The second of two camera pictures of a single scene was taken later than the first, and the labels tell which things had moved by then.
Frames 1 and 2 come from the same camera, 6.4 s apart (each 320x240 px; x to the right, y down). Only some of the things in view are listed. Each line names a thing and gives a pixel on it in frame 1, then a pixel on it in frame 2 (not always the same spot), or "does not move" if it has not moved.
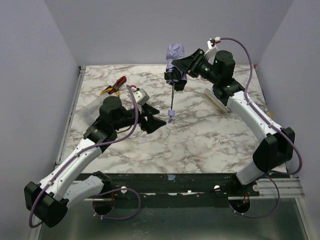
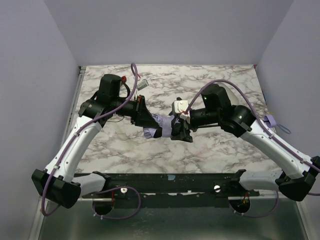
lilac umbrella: [175, 52] → [165, 129]
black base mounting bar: [116, 185] does not move
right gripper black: [196, 63] → [185, 128]
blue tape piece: [171, 177] does not move
